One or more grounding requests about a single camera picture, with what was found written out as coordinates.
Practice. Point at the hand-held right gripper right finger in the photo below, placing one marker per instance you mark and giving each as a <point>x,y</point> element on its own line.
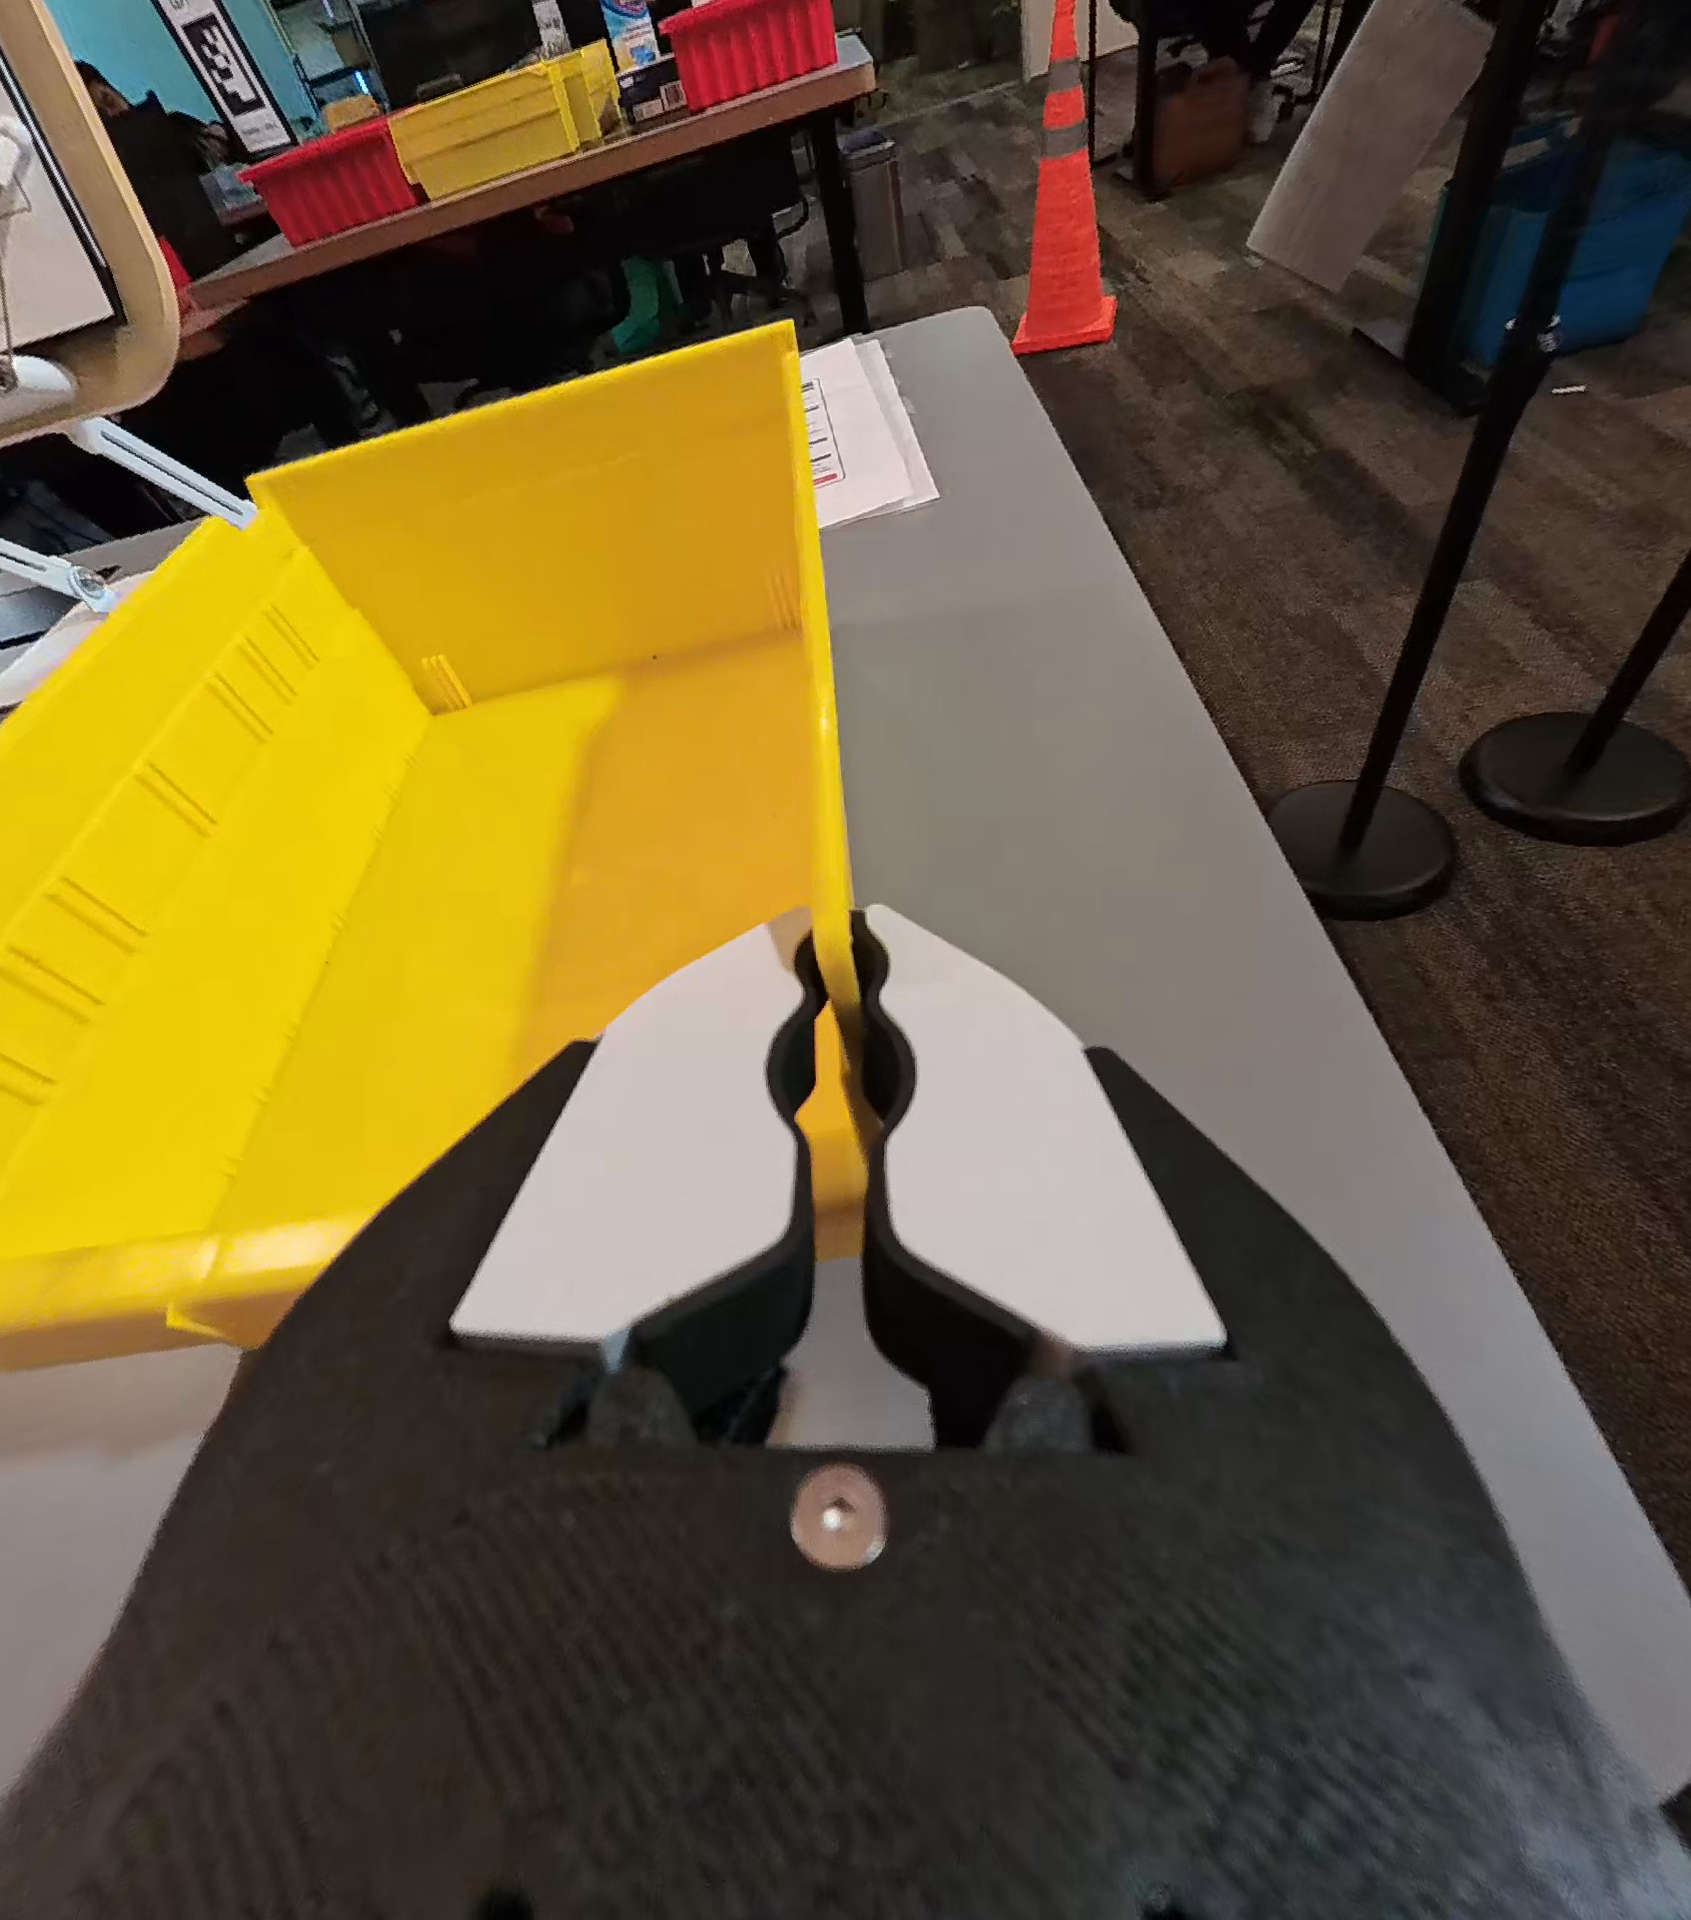
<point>1040,1185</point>

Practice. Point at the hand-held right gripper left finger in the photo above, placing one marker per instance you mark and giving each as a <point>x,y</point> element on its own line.
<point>666,1171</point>

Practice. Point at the yellow plastic bin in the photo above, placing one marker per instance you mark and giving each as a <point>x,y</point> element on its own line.
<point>484,900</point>

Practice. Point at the grey desk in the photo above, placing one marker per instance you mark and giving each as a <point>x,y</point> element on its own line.
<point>1086,780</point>

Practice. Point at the white paper sheets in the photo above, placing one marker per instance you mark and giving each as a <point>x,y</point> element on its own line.
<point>868,435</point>

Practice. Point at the orange traffic cone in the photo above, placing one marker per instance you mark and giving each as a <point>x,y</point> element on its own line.
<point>1064,225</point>

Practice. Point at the grey trash can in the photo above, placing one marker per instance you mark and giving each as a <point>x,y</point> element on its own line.
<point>876,203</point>

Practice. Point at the brown background table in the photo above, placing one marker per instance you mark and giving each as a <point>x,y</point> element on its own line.
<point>606,173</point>

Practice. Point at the red ribbed bin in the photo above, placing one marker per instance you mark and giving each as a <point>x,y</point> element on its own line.
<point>334,188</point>
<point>748,53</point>

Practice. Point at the black stand pole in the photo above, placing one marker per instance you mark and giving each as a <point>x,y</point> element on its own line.
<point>1459,225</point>

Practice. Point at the yellow ribbed bin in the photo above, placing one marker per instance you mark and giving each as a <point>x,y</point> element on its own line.
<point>594,91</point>
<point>484,132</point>

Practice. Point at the white leaning board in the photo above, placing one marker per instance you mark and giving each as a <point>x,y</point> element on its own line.
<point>1363,151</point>

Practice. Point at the blue plastic tub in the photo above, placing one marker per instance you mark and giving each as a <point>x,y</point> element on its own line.
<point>1609,240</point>

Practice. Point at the black and white marker poster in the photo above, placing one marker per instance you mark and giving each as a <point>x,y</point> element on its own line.
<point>226,69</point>

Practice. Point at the black stanchion post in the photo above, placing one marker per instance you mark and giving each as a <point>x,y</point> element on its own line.
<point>1579,780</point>
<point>1363,848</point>

